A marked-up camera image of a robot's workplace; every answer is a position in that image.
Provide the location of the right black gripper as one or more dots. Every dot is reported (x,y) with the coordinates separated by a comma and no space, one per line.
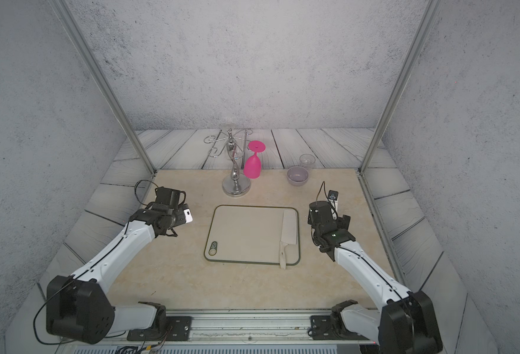
(344,223)

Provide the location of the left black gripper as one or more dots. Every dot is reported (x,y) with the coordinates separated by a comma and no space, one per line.
(183,217)

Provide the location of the white cleaver knife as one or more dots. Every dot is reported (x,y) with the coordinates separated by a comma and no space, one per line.
(289,234)

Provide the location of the beige cutting board green rim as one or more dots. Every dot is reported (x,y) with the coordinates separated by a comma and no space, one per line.
(249,234)

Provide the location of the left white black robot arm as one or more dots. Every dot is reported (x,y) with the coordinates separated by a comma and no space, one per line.
(77,307)

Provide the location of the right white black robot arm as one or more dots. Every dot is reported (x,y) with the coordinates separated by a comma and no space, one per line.
(402,321)

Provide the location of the purple translucent bowl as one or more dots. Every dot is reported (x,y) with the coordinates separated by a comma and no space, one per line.
(297,176)

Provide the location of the clear plastic cup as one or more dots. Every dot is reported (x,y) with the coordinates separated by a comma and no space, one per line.
(307,161)

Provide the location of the pink plastic goblet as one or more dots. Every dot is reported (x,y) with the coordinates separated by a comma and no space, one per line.
(253,165)

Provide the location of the silver metal cup rack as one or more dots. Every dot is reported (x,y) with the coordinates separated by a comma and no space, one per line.
(234,144)

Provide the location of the right aluminium frame post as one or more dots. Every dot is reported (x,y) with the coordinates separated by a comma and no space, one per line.
(411,58)

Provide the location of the aluminium frame post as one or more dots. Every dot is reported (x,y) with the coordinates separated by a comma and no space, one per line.
(411,58)
(71,28)

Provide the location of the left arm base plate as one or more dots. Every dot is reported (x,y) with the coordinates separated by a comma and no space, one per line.
(171,329)

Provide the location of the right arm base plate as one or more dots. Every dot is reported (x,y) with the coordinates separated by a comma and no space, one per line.
(330,327)

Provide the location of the aluminium front rail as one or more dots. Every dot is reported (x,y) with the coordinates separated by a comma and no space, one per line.
(236,331)

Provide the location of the left aluminium frame post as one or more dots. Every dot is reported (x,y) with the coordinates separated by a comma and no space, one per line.
(71,28)

